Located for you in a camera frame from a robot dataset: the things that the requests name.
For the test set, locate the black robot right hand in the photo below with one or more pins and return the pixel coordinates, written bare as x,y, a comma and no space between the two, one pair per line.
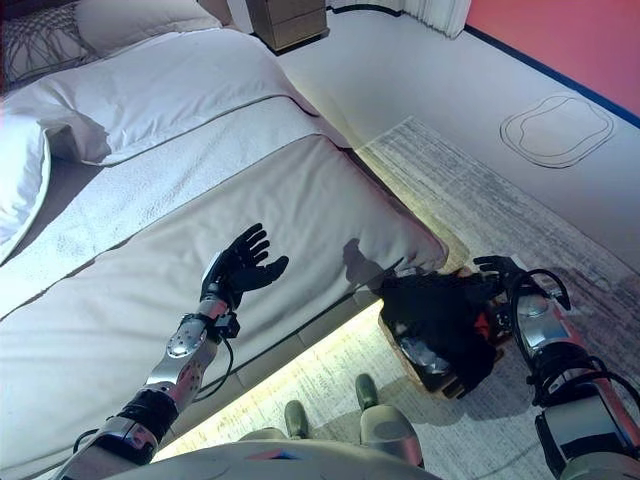
502,267

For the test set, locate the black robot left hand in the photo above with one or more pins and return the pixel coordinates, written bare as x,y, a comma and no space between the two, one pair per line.
245,270

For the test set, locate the orange red garment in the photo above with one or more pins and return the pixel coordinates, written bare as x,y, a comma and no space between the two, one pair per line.
483,322

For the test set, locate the black garment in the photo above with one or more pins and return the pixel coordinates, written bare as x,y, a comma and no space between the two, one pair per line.
435,310

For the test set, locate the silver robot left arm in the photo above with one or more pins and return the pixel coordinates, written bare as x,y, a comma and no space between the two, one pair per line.
185,360

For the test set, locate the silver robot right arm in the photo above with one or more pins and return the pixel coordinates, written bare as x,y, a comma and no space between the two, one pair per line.
550,335

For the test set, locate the bed with beige cover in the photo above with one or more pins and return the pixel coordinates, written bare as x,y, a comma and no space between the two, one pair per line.
250,200

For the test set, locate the brown wicker basket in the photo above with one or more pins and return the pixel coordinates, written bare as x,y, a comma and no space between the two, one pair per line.
435,387

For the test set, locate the grey streaked rug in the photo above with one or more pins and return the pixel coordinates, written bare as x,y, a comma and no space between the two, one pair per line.
500,200

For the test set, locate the white crumpled garment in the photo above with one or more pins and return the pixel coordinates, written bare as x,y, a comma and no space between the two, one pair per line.
425,355

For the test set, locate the grey robot torso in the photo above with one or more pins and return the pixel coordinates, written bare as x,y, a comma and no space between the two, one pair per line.
275,462

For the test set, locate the robot right leg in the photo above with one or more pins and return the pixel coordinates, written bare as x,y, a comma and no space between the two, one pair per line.
385,425

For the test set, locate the white folded duvet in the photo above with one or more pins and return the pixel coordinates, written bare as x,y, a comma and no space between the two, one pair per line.
150,90

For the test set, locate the brown wooden nightstand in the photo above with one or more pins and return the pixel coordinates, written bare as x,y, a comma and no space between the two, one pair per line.
290,20

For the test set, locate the white curtain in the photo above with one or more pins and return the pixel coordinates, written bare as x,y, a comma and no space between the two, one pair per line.
435,17

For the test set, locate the plain beige pillow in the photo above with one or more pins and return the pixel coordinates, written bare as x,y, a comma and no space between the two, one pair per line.
145,22

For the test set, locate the branch patterned pillow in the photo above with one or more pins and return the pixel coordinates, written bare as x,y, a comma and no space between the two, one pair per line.
40,45

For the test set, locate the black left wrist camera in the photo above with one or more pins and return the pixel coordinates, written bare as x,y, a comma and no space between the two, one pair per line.
228,325

